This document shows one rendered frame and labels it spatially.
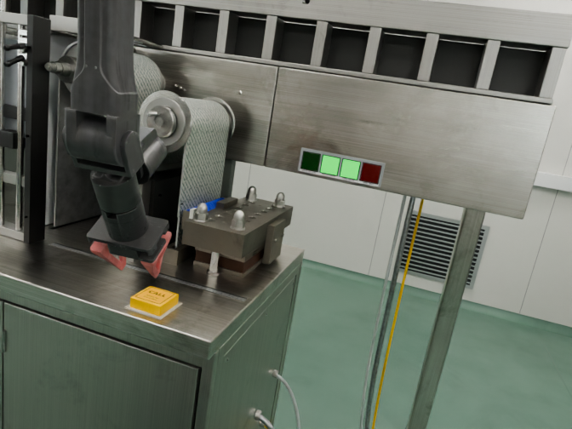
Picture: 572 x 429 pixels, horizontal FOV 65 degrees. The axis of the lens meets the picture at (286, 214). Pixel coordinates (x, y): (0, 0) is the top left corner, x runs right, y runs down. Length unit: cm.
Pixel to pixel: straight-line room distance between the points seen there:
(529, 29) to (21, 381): 148
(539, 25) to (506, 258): 266
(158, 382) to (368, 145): 82
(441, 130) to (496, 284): 267
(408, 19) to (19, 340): 124
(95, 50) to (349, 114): 88
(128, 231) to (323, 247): 326
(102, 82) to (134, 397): 69
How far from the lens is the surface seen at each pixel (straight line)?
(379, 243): 377
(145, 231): 69
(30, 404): 127
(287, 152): 136
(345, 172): 132
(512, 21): 134
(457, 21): 133
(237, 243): 106
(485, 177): 132
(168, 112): 112
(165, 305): 93
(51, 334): 113
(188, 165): 115
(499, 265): 382
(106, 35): 57
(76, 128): 59
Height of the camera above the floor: 134
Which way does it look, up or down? 14 degrees down
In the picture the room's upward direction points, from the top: 9 degrees clockwise
